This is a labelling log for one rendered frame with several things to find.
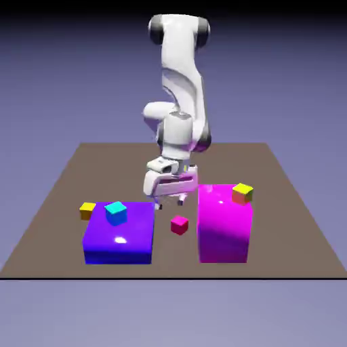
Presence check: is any small yellow cube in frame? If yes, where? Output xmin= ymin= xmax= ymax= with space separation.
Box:
xmin=79 ymin=202 xmax=97 ymax=221
xmin=231 ymin=182 xmax=255 ymax=206

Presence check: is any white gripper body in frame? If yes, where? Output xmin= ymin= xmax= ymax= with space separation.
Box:
xmin=142 ymin=165 xmax=199 ymax=198

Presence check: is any large blue box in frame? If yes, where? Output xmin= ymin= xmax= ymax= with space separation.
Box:
xmin=82 ymin=201 xmax=156 ymax=265

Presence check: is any small cyan cube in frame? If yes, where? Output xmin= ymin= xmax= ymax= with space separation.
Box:
xmin=104 ymin=201 xmax=128 ymax=226

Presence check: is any large magenta box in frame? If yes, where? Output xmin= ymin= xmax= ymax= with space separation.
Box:
xmin=197 ymin=184 xmax=254 ymax=264

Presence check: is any small pink cube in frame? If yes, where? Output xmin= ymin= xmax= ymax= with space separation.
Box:
xmin=170 ymin=215 xmax=190 ymax=236

